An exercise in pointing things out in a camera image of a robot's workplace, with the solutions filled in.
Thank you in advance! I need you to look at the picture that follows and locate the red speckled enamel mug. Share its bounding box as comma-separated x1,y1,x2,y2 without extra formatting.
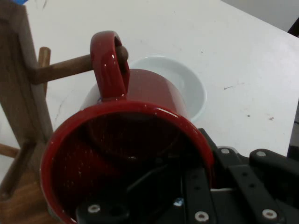
40,30,215,224

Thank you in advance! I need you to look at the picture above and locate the white ceramic bowl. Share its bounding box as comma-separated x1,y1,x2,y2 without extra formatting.
80,55,208,123

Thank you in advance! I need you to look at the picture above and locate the dark wooden mug tree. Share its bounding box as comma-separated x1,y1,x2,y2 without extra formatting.
0,1,129,224

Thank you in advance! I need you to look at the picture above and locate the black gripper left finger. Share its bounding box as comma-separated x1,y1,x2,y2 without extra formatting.
76,164,217,224

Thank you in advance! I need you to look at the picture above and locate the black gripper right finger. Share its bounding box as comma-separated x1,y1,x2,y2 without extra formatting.
198,128,299,224

